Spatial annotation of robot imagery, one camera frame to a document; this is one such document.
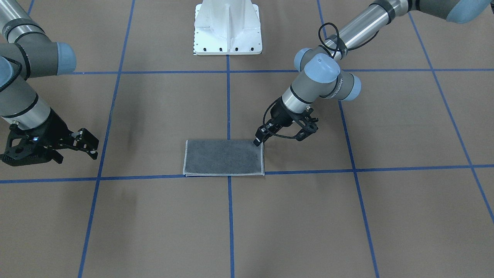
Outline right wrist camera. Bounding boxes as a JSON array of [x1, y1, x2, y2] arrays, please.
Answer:
[[1, 131, 63, 166]]

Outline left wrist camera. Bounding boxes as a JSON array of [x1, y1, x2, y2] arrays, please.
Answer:
[[293, 110, 319, 141]]

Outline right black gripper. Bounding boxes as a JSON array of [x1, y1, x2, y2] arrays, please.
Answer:
[[10, 110, 99, 160]]

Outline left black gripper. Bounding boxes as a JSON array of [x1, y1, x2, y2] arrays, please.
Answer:
[[253, 102, 309, 147]]

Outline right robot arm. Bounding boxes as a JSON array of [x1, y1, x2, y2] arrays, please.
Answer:
[[0, 0, 99, 166]]

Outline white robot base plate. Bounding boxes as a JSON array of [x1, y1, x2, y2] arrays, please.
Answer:
[[193, 0, 263, 55]]

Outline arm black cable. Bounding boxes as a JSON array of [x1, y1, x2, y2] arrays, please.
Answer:
[[262, 22, 381, 139], [0, 56, 24, 93]]

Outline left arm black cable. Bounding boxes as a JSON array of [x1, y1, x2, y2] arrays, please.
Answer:
[[262, 22, 381, 139]]

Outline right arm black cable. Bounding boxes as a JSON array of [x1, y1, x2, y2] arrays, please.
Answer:
[[0, 56, 24, 93]]

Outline pink towel with grey trim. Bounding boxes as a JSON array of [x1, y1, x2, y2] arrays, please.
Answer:
[[183, 140, 265, 176]]

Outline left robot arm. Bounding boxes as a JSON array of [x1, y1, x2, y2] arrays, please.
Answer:
[[253, 0, 493, 146]]

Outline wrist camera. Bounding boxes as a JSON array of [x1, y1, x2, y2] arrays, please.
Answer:
[[1, 131, 63, 166], [293, 110, 319, 141]]

